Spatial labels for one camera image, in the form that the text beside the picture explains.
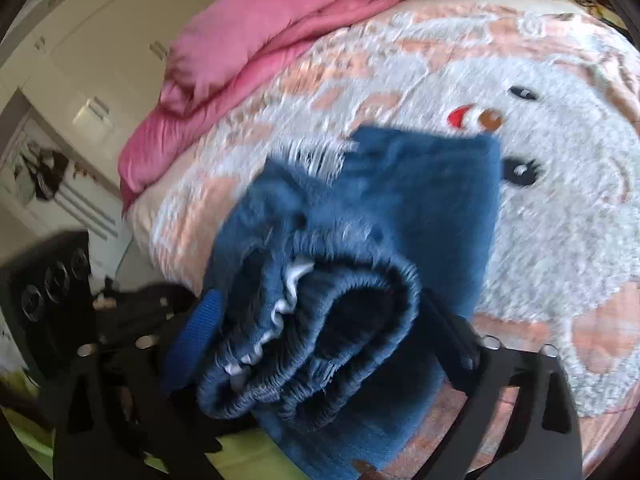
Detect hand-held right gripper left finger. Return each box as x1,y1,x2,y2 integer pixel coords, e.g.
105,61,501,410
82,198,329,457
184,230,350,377
52,287,227,480

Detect blue denim pants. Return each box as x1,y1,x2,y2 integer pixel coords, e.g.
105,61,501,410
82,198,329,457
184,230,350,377
160,125,504,480

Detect pink quilt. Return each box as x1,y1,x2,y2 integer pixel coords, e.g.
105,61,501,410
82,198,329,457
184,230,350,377
118,0,408,213

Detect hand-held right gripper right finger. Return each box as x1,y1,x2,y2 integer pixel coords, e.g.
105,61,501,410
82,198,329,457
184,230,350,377
422,287,584,480

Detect person's green clothing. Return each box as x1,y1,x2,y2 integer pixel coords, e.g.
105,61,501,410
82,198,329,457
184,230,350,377
0,367,313,480

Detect white pink cartoon plush blanket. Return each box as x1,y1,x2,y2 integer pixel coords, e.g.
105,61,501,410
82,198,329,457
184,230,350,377
124,0,640,480

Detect framed wall picture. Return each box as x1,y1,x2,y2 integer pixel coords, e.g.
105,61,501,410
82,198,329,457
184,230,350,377
0,115,73,216

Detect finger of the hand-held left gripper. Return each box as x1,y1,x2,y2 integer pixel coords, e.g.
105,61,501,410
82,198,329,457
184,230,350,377
92,282,201,343

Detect cream wardrobe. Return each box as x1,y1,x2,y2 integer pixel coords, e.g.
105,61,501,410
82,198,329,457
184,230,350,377
0,0,228,243

